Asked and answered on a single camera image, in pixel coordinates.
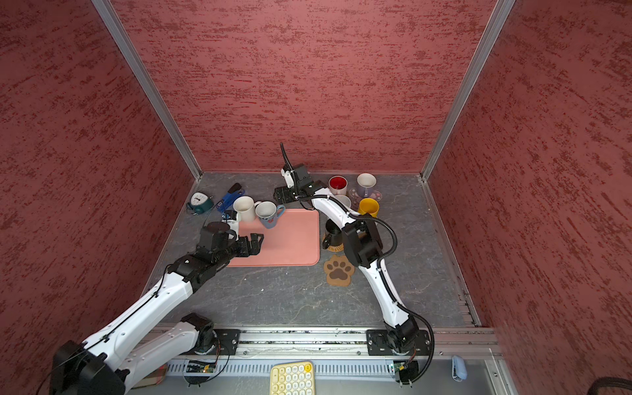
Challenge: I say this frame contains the white speckled blue mug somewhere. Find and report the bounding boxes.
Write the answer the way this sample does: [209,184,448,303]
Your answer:
[254,202,286,229]

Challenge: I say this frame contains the yellow keypad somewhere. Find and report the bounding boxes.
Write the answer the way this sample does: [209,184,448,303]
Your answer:
[269,361,316,395]

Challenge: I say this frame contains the white mug red inside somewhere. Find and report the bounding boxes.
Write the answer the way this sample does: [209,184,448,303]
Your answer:
[328,175,348,196]

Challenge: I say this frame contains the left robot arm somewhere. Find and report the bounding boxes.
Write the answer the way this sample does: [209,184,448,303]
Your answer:
[49,222,264,394]

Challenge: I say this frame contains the green tape measure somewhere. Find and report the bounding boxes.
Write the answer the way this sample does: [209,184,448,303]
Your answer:
[186,192,215,216]

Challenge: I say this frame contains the blue stapler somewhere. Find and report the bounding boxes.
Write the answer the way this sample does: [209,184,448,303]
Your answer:
[216,183,245,214]

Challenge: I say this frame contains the pink serving tray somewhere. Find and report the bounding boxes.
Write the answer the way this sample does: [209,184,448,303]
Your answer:
[229,209,321,268]

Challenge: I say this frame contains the black mug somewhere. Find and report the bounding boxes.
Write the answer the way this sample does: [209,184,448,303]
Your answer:
[324,220,343,245]

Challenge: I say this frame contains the aluminium rail frame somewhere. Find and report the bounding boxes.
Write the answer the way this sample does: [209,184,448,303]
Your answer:
[142,326,503,385]

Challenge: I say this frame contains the brown paw print coaster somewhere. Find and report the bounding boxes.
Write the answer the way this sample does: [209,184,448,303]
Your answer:
[324,255,356,287]

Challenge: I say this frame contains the yellow mug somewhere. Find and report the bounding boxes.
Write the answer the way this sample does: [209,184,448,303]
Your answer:
[358,197,380,218]

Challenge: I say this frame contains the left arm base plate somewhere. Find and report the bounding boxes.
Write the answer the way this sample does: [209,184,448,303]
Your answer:
[214,329,241,356]

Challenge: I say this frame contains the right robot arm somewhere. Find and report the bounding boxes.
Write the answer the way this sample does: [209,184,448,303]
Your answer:
[273,162,435,356]

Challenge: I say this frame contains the woven rattan coaster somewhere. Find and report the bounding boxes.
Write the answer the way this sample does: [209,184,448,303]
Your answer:
[322,239,344,253]

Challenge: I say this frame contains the pink flower coaster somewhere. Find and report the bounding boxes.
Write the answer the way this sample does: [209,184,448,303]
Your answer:
[348,188,383,203]

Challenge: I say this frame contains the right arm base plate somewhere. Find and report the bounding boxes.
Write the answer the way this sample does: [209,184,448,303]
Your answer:
[365,329,433,356]

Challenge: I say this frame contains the lavender mug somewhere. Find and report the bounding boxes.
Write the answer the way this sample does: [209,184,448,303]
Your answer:
[356,173,377,198]

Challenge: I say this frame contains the light blue computer mouse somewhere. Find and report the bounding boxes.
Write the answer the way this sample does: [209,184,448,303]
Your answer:
[451,355,468,382]

